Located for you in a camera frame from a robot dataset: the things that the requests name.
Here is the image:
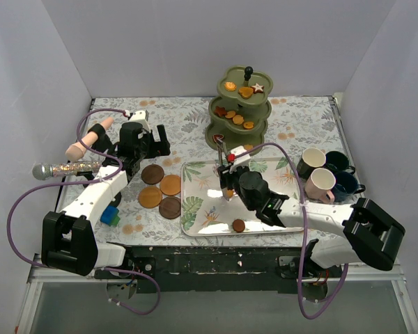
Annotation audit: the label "green toy block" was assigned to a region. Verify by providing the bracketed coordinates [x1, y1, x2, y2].
[111, 214, 120, 226]

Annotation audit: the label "purple cable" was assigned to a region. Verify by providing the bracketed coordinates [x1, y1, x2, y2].
[6, 108, 161, 315]
[247, 142, 349, 319]

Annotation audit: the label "floral tablecloth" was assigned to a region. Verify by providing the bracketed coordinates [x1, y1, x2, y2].
[52, 95, 365, 248]

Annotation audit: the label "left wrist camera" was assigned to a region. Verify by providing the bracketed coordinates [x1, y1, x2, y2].
[128, 110, 150, 132]

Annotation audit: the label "dark wooden coaster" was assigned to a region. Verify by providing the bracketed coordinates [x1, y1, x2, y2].
[141, 164, 164, 185]
[159, 196, 181, 219]

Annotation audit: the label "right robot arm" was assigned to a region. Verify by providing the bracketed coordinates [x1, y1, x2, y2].
[217, 166, 405, 277]

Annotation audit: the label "blue toy block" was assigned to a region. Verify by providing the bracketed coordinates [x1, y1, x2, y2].
[100, 205, 119, 225]

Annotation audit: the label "dark chocolate round cookie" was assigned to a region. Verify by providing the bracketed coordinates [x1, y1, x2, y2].
[232, 219, 245, 233]

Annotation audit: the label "cream mug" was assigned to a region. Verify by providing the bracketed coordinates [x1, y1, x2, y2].
[297, 148, 326, 180]

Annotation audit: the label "brown heart cookie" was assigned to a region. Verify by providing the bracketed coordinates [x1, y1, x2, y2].
[238, 86, 254, 100]

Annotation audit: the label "silver glitter microphone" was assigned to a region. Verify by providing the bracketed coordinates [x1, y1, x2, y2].
[32, 161, 102, 181]

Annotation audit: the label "green three-tier cake stand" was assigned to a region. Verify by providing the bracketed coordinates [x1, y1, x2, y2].
[205, 65, 273, 150]

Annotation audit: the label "light wooden coaster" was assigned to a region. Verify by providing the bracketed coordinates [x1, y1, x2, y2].
[160, 175, 181, 196]
[138, 186, 162, 209]

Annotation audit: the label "dark blue mug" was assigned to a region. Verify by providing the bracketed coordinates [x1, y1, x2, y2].
[332, 171, 366, 202]
[325, 151, 356, 175]

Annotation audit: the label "brown star cookie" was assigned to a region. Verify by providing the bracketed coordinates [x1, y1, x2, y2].
[214, 106, 227, 117]

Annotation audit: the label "leaf-patterned white tray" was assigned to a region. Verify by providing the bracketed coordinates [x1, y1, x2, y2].
[181, 157, 302, 237]

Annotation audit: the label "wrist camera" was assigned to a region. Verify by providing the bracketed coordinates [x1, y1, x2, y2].
[227, 146, 251, 173]
[128, 110, 150, 132]

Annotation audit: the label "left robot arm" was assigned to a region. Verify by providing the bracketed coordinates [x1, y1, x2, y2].
[41, 121, 171, 278]

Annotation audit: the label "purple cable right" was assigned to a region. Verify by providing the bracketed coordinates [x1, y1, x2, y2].
[247, 142, 349, 319]

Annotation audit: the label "metal serving tongs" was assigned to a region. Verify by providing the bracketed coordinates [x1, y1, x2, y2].
[216, 139, 232, 201]

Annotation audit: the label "red iced heart cookie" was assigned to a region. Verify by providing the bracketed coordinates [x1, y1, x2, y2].
[212, 134, 224, 143]

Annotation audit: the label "pink mug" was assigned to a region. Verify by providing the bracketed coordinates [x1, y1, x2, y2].
[304, 168, 336, 204]

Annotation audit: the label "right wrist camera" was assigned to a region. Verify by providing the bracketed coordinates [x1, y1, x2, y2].
[227, 146, 251, 173]

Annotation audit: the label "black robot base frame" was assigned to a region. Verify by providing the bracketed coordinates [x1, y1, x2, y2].
[93, 243, 344, 293]

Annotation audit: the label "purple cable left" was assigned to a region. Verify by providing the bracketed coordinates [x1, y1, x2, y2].
[6, 108, 161, 315]

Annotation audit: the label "white-iced star cookie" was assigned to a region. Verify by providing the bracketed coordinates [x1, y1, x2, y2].
[250, 83, 265, 94]

